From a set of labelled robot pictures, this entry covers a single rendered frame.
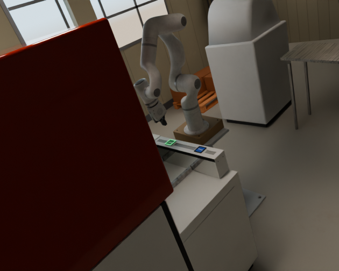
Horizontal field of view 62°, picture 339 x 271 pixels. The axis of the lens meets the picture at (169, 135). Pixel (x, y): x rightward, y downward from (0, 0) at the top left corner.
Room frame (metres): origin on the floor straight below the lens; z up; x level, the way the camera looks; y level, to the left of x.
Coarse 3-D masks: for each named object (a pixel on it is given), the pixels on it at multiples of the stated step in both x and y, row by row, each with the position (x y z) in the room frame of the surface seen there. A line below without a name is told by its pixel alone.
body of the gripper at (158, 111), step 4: (156, 104) 1.60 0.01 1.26; (160, 104) 1.63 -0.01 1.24; (148, 108) 1.61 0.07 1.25; (152, 108) 1.59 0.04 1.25; (156, 108) 1.60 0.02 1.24; (160, 108) 1.62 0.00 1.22; (164, 108) 1.64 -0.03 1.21; (152, 112) 1.59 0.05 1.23; (156, 112) 1.60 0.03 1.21; (160, 112) 1.62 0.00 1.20; (164, 112) 1.63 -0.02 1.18; (152, 116) 1.60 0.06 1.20; (156, 116) 1.59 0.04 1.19; (160, 116) 1.61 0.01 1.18; (156, 120) 1.60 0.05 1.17
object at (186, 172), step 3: (189, 168) 1.45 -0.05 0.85; (183, 171) 1.45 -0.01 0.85; (186, 171) 1.44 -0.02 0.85; (189, 171) 1.45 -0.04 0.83; (180, 174) 1.43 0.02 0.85; (183, 174) 1.42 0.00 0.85; (186, 174) 1.43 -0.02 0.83; (177, 177) 1.40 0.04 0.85; (180, 177) 1.40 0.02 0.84; (183, 177) 1.41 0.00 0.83; (174, 180) 1.39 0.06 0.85; (177, 180) 1.38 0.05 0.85; (180, 180) 1.40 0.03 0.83; (171, 183) 1.37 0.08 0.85; (174, 183) 1.37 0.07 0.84; (177, 183) 1.38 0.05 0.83; (174, 186) 1.36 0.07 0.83
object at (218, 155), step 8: (160, 136) 1.79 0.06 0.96; (160, 144) 1.68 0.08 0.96; (176, 144) 1.61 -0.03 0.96; (184, 144) 1.57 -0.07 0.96; (192, 144) 1.53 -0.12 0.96; (192, 152) 1.44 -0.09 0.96; (208, 152) 1.39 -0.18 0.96; (216, 152) 1.35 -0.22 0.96; (216, 160) 1.30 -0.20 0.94; (224, 160) 1.34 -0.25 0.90; (224, 168) 1.33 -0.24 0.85
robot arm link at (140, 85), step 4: (140, 80) 1.62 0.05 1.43; (144, 80) 1.59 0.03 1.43; (136, 84) 1.59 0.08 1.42; (140, 84) 1.57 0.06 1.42; (144, 84) 1.57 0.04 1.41; (148, 84) 1.59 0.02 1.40; (136, 88) 1.58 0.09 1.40; (140, 88) 1.57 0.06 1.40; (144, 88) 1.57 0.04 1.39; (140, 92) 1.58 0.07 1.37; (144, 92) 1.56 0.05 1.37; (140, 96) 1.60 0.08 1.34; (144, 96) 1.57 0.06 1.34; (144, 100) 1.59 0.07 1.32; (148, 100) 1.58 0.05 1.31; (152, 100) 1.59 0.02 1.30
